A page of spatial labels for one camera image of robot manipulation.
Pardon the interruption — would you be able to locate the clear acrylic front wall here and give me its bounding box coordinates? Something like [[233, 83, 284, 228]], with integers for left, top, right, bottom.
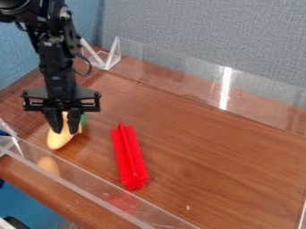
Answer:
[[6, 138, 199, 229]]

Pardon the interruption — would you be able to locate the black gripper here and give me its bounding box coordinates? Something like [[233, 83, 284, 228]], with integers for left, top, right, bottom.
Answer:
[[21, 67, 101, 134]]

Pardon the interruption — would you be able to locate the clear acrylic back wall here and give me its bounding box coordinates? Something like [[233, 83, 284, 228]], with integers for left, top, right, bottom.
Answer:
[[110, 38, 306, 137]]

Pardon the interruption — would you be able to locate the red star-shaped plastic bar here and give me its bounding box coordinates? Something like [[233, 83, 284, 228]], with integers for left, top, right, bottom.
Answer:
[[109, 123, 149, 191]]

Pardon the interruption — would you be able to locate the clear acrylic wall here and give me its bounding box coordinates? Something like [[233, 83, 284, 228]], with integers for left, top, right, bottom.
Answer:
[[6, 138, 199, 229], [110, 38, 306, 137]]

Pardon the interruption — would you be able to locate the black cable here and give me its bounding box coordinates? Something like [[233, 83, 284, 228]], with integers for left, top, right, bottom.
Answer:
[[73, 52, 93, 77]]

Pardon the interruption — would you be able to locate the clear acrylic corner bracket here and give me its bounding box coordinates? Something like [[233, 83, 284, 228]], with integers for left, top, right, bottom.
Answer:
[[81, 38, 121, 71]]

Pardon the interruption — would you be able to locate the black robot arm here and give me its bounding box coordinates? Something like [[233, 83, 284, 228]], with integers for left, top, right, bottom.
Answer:
[[0, 0, 101, 134]]

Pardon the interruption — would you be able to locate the clear acrylic left bracket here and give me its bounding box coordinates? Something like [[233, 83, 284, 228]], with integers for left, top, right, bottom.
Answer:
[[0, 118, 24, 157]]

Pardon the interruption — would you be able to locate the yellow green toy corn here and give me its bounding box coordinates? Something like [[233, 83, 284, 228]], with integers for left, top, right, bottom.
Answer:
[[46, 113, 86, 149]]

